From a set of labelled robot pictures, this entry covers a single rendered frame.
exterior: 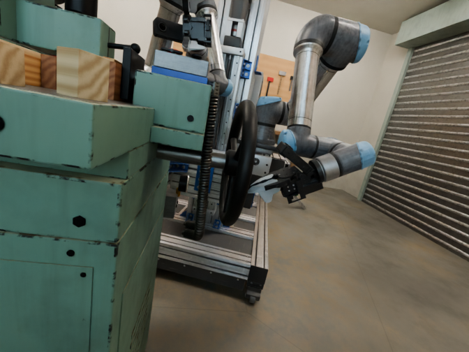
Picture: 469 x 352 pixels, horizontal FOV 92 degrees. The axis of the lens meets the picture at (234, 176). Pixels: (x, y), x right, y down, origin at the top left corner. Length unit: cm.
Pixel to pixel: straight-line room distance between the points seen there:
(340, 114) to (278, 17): 186
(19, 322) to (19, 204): 19
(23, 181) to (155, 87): 24
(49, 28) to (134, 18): 362
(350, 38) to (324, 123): 350
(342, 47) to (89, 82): 79
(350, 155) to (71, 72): 62
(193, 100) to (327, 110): 402
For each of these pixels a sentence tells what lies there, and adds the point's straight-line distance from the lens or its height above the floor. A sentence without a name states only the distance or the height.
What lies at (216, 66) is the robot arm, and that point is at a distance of 103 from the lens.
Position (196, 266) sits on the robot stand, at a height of 14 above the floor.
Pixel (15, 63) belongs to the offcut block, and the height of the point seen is 92.
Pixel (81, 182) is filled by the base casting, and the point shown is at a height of 79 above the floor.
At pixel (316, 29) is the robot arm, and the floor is 122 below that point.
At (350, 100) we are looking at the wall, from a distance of 461.
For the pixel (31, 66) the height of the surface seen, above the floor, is 93.
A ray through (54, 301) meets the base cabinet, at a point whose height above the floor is 61.
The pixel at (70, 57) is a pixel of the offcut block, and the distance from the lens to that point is 30.
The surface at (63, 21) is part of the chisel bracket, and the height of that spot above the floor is 102.
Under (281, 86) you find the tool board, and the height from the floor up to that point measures 155.
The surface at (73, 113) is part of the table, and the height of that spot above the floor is 89.
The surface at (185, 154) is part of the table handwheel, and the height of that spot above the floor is 82.
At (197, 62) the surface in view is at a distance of 47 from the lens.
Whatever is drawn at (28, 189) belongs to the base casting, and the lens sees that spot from 39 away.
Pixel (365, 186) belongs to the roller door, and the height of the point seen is 25.
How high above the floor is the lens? 91
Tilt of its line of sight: 14 degrees down
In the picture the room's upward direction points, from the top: 11 degrees clockwise
